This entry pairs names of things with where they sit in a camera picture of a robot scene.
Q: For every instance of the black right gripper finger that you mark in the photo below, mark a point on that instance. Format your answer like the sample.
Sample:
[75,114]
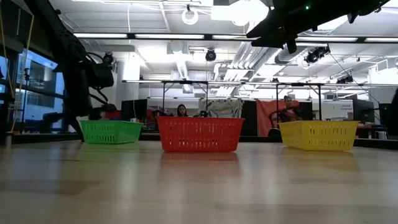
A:
[273,40]
[267,28]

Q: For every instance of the green plastic basket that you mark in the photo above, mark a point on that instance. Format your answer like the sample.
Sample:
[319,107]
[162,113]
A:
[110,132]

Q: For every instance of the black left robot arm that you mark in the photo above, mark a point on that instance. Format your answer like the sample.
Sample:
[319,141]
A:
[56,34]

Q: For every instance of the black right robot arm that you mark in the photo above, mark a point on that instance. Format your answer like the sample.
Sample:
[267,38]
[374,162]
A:
[335,12]

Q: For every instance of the fluorescent ceiling light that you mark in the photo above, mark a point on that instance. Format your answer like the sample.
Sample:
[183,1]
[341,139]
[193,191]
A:
[326,39]
[230,37]
[99,35]
[169,36]
[381,40]

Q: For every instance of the black monitor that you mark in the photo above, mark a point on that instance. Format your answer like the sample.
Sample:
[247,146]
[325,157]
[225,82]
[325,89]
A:
[388,113]
[363,110]
[133,109]

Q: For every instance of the person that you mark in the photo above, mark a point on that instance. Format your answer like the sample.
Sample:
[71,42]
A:
[182,110]
[289,113]

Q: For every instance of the orange-red fabric banner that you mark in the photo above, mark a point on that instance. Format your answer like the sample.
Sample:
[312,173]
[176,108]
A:
[265,118]

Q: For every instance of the crumpled plastic sheet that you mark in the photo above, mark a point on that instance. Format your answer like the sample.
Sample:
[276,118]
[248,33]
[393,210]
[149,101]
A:
[222,108]

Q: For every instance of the yellow plastic basket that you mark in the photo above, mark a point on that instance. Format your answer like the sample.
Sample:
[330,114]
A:
[318,135]

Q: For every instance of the red plastic basket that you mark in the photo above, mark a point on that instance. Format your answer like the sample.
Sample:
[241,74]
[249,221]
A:
[200,133]

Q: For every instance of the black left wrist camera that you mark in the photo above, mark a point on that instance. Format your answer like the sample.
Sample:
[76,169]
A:
[101,76]

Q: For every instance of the black ceiling camera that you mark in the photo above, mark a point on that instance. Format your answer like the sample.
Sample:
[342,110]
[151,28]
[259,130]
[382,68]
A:
[314,56]
[108,58]
[211,56]

